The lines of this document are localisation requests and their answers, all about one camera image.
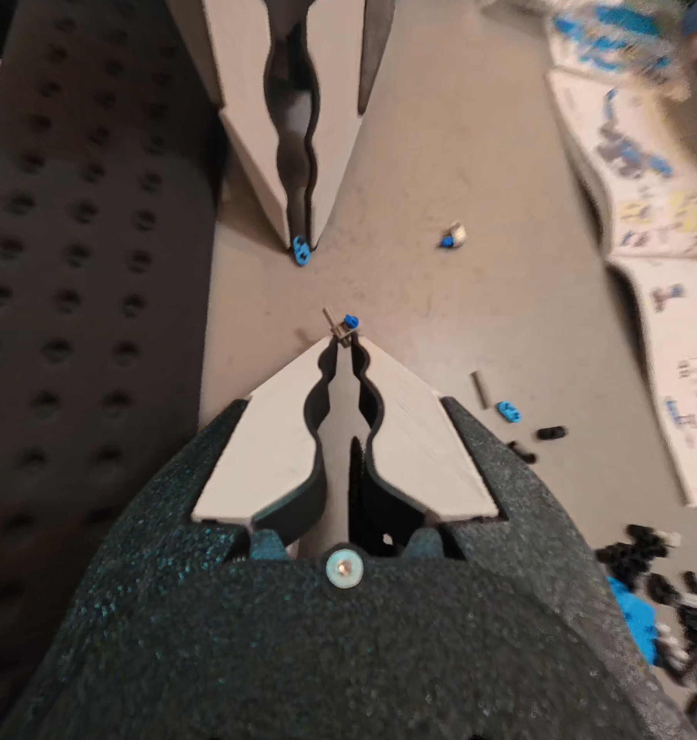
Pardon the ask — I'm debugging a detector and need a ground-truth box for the pile of small building pieces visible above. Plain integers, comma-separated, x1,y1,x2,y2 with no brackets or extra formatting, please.
594,523,697,729

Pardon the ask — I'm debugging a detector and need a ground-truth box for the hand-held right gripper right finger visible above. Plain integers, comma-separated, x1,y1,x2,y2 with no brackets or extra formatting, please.
350,335,501,547

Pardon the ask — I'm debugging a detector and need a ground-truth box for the grey desk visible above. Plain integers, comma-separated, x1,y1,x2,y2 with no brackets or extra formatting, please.
198,0,697,740

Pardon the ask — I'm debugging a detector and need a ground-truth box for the open instruction booklet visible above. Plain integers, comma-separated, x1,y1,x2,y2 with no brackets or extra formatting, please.
545,69,697,508

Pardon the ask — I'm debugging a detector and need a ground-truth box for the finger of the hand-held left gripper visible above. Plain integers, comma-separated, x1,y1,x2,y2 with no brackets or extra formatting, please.
302,0,368,249
201,0,297,251

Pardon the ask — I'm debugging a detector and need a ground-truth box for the blue sticker sheet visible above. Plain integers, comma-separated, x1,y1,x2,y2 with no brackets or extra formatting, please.
548,0,690,99

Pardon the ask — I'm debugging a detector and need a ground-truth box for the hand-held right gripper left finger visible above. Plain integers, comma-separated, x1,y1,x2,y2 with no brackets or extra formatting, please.
190,335,340,547

